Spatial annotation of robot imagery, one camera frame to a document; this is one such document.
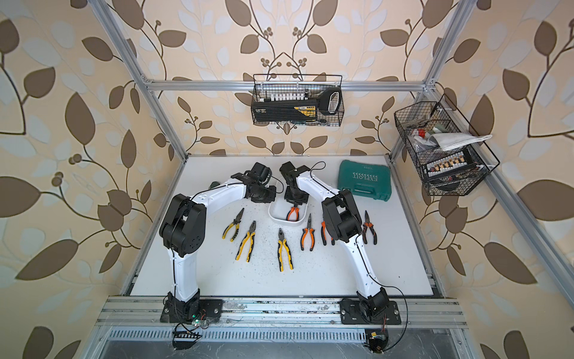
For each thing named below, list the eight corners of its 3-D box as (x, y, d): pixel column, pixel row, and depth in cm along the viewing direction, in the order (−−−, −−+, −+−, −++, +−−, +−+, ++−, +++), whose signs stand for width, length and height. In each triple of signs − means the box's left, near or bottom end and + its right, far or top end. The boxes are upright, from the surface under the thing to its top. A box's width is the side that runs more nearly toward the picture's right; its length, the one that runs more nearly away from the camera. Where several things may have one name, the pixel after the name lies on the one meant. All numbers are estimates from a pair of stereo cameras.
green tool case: (335, 193, 107) (337, 186, 103) (339, 163, 120) (340, 156, 116) (388, 202, 104) (391, 195, 100) (386, 171, 117) (389, 164, 112)
